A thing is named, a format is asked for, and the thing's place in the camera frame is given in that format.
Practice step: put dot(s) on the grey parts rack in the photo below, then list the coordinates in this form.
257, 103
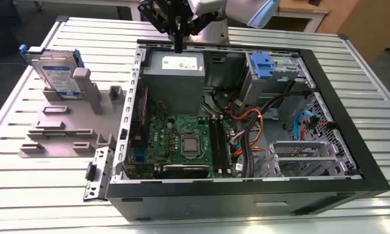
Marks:
78, 122

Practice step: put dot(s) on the hard disk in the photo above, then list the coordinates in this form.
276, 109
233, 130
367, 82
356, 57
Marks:
56, 75

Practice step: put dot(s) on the metal optical drive cage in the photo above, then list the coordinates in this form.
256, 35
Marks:
257, 90

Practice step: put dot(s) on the black graphics card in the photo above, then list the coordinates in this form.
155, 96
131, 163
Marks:
185, 170

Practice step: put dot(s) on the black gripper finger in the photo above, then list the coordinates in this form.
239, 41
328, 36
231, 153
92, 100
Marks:
195, 25
156, 17

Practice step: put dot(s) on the black PC case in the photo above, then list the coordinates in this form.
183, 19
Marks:
215, 200

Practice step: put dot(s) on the grey power supply unit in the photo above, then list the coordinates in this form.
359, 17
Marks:
172, 92

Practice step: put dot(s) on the brown wooden cabinet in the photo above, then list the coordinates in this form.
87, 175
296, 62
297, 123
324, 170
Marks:
371, 24

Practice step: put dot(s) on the blue VGA port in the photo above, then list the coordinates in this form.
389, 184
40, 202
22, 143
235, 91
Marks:
91, 171

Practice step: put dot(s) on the black RAM slot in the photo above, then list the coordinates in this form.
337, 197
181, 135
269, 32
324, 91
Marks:
224, 146
215, 146

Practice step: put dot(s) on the silver CPU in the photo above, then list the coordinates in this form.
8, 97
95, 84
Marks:
191, 144

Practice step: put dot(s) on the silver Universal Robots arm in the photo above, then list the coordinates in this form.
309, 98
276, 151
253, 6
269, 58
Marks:
215, 31

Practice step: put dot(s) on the wooden desk white frame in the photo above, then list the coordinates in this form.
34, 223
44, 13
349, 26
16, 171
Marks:
305, 10

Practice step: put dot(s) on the blue plastic drive latch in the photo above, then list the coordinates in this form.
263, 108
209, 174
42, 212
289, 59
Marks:
263, 65

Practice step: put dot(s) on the black CPU socket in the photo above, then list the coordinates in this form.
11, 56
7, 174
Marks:
191, 156

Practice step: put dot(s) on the grey metal hinged bracket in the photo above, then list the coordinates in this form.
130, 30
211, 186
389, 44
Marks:
100, 170

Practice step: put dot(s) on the green motherboard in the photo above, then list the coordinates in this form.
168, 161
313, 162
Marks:
164, 126

